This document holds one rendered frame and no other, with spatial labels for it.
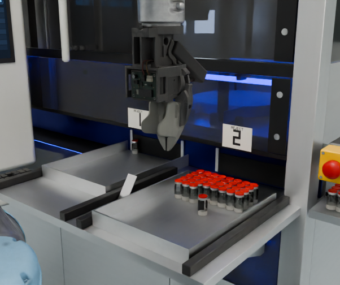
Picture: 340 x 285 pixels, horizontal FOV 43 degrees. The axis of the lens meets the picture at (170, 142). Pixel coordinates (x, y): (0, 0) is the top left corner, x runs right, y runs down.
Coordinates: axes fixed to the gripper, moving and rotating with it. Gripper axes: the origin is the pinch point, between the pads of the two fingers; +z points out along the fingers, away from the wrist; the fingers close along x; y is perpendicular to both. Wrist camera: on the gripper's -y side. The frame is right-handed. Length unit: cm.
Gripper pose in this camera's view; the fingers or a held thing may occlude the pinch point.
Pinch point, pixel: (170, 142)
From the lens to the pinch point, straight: 77.0
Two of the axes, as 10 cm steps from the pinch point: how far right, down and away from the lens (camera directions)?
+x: 7.8, 1.7, -6.1
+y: -6.3, 2.1, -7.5
